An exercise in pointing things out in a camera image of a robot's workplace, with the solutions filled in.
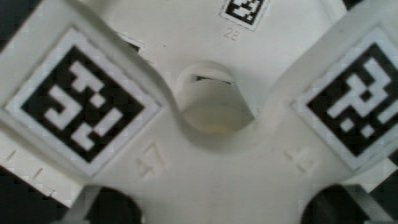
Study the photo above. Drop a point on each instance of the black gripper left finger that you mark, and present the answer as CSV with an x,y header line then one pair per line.
x,y
103,207

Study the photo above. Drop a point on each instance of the white cross-shaped table base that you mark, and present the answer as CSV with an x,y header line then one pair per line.
x,y
88,110

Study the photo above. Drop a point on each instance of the white front fence bar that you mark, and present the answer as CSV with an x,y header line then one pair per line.
x,y
39,172

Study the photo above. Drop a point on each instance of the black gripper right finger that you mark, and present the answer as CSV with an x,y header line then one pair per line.
x,y
346,205

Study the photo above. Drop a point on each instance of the white round table top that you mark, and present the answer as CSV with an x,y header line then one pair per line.
x,y
248,34

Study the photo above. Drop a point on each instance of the white cylindrical table leg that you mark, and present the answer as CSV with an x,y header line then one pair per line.
x,y
209,100

